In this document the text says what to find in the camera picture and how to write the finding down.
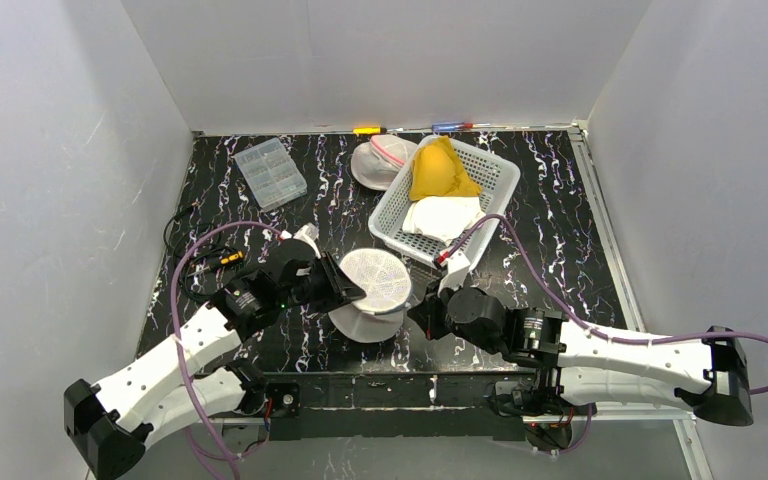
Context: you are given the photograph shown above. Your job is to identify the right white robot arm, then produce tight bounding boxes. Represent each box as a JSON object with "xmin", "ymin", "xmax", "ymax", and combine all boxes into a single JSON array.
[{"xmin": 407, "ymin": 286, "xmax": 754, "ymax": 427}]

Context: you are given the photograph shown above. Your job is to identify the black coiled cable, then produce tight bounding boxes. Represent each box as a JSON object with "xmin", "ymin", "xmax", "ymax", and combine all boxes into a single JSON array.
[{"xmin": 161, "ymin": 206, "xmax": 249, "ymax": 307}]

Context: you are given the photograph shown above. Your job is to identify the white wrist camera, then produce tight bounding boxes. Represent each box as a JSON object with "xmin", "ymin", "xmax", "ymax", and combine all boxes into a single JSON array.
[
  {"xmin": 293, "ymin": 223, "xmax": 321, "ymax": 258},
  {"xmin": 436, "ymin": 249, "xmax": 471, "ymax": 294}
]

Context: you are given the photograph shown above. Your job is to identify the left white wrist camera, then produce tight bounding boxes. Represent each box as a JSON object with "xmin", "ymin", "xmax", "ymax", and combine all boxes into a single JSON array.
[{"xmin": 293, "ymin": 223, "xmax": 321, "ymax": 258}]

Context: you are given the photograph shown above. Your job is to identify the white plastic basket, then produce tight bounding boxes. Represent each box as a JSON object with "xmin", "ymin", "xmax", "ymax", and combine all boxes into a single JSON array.
[{"xmin": 368, "ymin": 139, "xmax": 521, "ymax": 271}]

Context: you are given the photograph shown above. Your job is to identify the white bra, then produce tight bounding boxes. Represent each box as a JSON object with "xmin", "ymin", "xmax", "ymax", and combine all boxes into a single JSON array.
[{"xmin": 401, "ymin": 196, "xmax": 485, "ymax": 245}]

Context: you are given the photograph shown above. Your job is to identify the white mesh bag blue zipper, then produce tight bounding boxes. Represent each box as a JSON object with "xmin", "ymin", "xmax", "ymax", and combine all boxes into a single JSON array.
[{"xmin": 329, "ymin": 248, "xmax": 413, "ymax": 344}]

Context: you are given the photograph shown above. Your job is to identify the aluminium side rail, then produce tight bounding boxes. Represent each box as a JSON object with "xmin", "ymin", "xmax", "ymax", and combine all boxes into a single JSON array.
[{"xmin": 568, "ymin": 120, "xmax": 713, "ymax": 479}]

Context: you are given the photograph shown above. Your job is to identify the yellow bra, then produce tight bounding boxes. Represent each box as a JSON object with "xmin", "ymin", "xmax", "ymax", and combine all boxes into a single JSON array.
[{"xmin": 408, "ymin": 136, "xmax": 482, "ymax": 202}]

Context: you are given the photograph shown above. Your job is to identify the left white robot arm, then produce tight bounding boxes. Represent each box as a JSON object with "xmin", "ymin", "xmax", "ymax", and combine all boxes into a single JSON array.
[{"xmin": 63, "ymin": 239, "xmax": 366, "ymax": 479}]

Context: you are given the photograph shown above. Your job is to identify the black base frame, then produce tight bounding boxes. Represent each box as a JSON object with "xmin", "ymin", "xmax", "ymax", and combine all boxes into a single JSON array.
[{"xmin": 221, "ymin": 370, "xmax": 574, "ymax": 452}]

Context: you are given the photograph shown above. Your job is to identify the clear plastic organizer box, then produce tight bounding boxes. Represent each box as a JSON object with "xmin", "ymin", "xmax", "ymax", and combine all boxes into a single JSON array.
[{"xmin": 232, "ymin": 138, "xmax": 307, "ymax": 212}]

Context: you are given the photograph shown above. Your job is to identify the white mesh bag pink zipper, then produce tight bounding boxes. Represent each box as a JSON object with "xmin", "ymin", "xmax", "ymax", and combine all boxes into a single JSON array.
[{"xmin": 350, "ymin": 134, "xmax": 419, "ymax": 191}]

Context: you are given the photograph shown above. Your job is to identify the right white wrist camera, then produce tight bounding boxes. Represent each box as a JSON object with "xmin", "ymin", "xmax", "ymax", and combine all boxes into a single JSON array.
[{"xmin": 436, "ymin": 249, "xmax": 471, "ymax": 294}]

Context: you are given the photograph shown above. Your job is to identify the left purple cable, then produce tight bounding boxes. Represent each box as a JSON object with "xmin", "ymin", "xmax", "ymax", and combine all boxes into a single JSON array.
[{"xmin": 169, "ymin": 221, "xmax": 293, "ymax": 480}]

